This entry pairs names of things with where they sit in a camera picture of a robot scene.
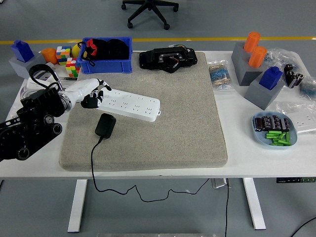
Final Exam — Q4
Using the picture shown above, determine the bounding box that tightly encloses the bag of black capacitors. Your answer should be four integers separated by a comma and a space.
283, 63, 305, 89

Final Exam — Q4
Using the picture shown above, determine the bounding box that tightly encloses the crumpled clear plastic bag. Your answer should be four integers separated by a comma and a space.
265, 47, 307, 72

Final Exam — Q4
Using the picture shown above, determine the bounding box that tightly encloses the black cloth pouch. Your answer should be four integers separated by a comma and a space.
105, 39, 130, 60

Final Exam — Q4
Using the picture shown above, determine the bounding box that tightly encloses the white table leg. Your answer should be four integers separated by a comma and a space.
67, 179, 88, 233
242, 177, 267, 231

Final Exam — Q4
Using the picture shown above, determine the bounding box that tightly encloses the orange plastic cylinder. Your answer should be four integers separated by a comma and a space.
243, 31, 262, 53
40, 47, 58, 64
248, 46, 268, 69

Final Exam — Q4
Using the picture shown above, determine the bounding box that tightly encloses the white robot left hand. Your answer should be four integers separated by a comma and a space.
64, 78, 112, 109

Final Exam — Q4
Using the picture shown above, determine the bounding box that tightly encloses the grey single-slot block holder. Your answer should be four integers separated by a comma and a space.
243, 73, 285, 111
8, 52, 46, 79

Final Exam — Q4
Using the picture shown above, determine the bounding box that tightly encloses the black electronic device housing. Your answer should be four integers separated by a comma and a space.
138, 45, 198, 74

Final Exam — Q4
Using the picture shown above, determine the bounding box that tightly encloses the black pouch with red toggle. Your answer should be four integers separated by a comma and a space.
77, 38, 107, 67

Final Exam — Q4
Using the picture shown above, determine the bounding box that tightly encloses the yellow ball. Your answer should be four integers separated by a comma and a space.
71, 44, 82, 58

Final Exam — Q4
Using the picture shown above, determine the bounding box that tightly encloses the pile of green cylinders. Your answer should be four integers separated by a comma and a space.
265, 130, 291, 147

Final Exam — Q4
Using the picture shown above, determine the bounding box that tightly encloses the black floor cable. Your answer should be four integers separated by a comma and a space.
289, 216, 316, 237

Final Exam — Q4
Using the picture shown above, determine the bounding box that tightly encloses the black office chair base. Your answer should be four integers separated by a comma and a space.
121, 0, 180, 31

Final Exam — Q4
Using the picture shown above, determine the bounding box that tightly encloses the blue plastic block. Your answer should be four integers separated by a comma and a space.
10, 39, 35, 62
258, 66, 283, 91

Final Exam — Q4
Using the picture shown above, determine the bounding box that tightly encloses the grey-brown foam mat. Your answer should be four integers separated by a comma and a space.
58, 51, 228, 172

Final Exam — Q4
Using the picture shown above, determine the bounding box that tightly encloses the blue plastic bin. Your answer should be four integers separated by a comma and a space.
77, 37, 133, 75

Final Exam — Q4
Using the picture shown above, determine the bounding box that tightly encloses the light blue plate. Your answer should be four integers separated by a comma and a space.
251, 111, 299, 148

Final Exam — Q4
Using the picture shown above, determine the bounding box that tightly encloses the white power strip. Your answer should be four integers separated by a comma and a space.
98, 88, 162, 123

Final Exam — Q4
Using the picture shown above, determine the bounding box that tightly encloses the grey metal box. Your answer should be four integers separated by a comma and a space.
211, 178, 228, 190

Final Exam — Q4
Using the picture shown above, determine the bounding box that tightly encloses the black plug adapter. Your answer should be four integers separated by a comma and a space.
95, 113, 117, 139

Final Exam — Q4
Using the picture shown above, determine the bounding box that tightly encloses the black cylindrical capacitor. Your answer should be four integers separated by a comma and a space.
280, 118, 291, 132
254, 118, 264, 133
271, 115, 282, 130
262, 115, 273, 130

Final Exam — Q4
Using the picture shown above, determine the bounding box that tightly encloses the black hanging cable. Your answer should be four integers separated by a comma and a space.
224, 178, 230, 237

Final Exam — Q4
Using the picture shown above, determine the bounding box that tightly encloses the grey two-hole cylinder holder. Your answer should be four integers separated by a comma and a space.
231, 41, 269, 86

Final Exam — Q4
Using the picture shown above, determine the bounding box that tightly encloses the bag of taped resistors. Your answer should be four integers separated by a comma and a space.
207, 60, 235, 92

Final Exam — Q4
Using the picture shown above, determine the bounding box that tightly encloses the white wall socket panel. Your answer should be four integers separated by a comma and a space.
288, 114, 316, 134

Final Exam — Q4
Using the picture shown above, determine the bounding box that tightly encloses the black table control panel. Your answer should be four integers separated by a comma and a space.
276, 177, 316, 184

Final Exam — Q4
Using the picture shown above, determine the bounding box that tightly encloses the thin black plug cord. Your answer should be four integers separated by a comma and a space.
90, 137, 210, 203

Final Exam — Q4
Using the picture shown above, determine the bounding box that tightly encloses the bag of blue resistors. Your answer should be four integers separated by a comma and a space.
298, 76, 316, 101

